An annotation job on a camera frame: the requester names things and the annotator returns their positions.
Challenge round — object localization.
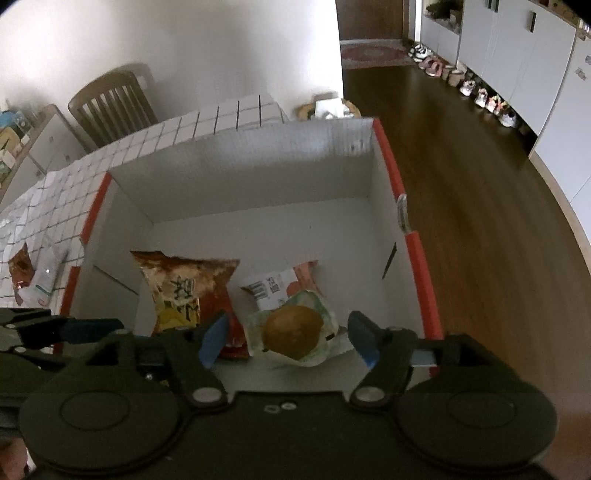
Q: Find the orange yellow chips bag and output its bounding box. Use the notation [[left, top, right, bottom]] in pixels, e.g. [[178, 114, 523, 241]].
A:
[[131, 251, 249, 360]]

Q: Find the white plastic snack bag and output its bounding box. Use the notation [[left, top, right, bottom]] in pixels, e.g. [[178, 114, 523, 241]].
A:
[[19, 245, 67, 308]]

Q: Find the brown bun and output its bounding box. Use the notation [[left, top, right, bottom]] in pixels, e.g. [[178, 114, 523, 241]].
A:
[[242, 290, 353, 368]]

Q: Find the brown snack packet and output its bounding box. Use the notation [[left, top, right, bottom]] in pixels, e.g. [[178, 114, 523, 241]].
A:
[[8, 243, 35, 305]]

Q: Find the white pink snack packet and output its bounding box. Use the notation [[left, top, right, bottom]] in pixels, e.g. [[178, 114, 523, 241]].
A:
[[239, 260, 322, 310]]

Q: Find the white grid tablecloth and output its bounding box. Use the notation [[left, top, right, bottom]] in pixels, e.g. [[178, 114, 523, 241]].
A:
[[0, 93, 290, 315]]

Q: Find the red white cardboard box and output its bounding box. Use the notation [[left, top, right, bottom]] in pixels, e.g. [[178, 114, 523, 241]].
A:
[[58, 117, 446, 393]]

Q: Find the wooden sideboard with clutter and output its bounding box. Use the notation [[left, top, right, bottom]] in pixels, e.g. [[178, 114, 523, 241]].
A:
[[1, 104, 86, 210]]

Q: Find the brown wooden chair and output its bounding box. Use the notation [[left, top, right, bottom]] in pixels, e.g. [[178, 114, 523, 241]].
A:
[[67, 63, 158, 149]]

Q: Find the row of shoes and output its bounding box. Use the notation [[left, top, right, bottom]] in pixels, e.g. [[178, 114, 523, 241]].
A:
[[407, 43, 520, 129]]

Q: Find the red patterned rug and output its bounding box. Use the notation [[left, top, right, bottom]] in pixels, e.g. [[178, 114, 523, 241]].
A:
[[341, 39, 415, 70]]

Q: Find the white cabinet wall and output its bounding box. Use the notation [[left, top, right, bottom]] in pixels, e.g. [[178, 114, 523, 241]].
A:
[[420, 0, 591, 218]]

